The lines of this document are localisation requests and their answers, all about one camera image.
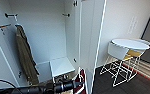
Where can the white wall papers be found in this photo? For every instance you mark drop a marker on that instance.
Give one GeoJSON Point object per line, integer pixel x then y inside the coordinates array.
{"type": "Point", "coordinates": [132, 25]}

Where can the white inner shelf unit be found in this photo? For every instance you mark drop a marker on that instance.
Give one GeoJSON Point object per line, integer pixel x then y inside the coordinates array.
{"type": "Point", "coordinates": [57, 66]}

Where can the round white table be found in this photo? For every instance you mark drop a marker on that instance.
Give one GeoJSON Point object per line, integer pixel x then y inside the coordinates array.
{"type": "Point", "coordinates": [129, 44]}

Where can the white sticker orange band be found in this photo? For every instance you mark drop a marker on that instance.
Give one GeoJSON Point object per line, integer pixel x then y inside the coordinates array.
{"type": "Point", "coordinates": [5, 26]}

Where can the dark grey hanging garment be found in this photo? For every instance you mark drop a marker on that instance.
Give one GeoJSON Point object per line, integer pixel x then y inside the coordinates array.
{"type": "Point", "coordinates": [26, 56]}

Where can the white wardrobe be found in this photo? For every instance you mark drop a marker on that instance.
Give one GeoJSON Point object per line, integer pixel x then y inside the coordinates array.
{"type": "Point", "coordinates": [44, 26]}

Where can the pale clothes hanger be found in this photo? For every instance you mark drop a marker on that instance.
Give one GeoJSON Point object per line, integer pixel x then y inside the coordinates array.
{"type": "Point", "coordinates": [16, 20]}

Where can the black rail bracket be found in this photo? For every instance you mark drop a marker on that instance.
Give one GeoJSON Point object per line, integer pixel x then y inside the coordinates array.
{"type": "Point", "coordinates": [11, 15]}
{"type": "Point", "coordinates": [66, 14]}

